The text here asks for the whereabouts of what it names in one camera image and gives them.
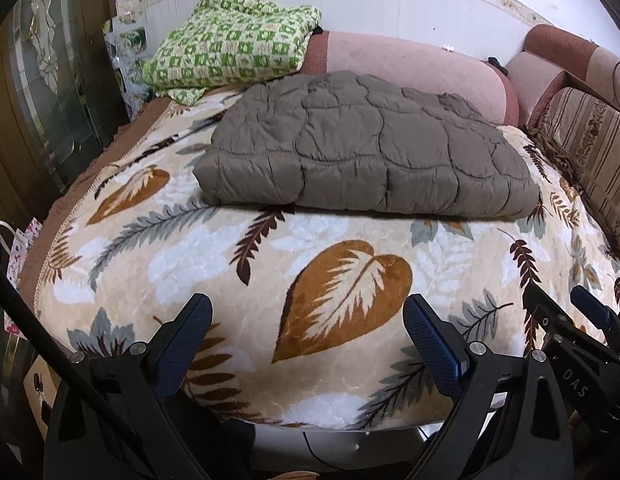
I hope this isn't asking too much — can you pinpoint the black rod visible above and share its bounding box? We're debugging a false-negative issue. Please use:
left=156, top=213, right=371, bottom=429
left=0, top=252, right=141, bottom=463

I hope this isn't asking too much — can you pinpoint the striped floral sofa cushion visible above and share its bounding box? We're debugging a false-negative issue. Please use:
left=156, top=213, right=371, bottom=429
left=527, top=86, right=620, bottom=271

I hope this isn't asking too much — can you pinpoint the green checked blanket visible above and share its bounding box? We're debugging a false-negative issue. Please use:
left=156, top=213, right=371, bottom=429
left=141, top=0, right=323, bottom=107

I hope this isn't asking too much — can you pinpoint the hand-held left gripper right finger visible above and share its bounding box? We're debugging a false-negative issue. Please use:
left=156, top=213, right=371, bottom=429
left=403, top=293, right=575, bottom=480

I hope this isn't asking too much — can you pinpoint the floral paper bag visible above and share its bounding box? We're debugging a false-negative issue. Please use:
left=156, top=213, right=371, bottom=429
left=0, top=217, right=43, bottom=287

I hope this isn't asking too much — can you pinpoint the cardboard box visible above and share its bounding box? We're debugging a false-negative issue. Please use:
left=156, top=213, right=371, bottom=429
left=22, top=359, right=62, bottom=427

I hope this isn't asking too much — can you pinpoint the wooden door with glass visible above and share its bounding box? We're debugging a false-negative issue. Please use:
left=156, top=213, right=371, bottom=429
left=0, top=0, right=117, bottom=221

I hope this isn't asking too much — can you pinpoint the grey quilted blanket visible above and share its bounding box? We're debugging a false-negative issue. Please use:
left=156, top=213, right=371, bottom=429
left=192, top=71, right=540, bottom=221

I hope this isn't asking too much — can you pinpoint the black cable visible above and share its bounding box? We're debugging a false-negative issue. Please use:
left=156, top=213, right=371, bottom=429
left=302, top=427, right=341, bottom=472

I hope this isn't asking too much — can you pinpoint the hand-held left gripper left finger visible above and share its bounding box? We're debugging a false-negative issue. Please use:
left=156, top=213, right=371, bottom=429
left=42, top=293, right=213, bottom=480

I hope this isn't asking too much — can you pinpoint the leaf print fleece blanket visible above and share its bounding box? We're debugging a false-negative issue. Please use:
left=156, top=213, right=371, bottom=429
left=17, top=87, right=620, bottom=431

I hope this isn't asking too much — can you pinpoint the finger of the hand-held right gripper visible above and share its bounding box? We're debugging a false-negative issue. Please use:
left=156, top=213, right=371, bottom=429
left=522, top=284, right=593, bottom=356
left=570, top=285, right=620, bottom=348

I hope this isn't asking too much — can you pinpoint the clear plastic bag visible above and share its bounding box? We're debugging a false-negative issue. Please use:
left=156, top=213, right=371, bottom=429
left=104, top=19, right=157, bottom=122

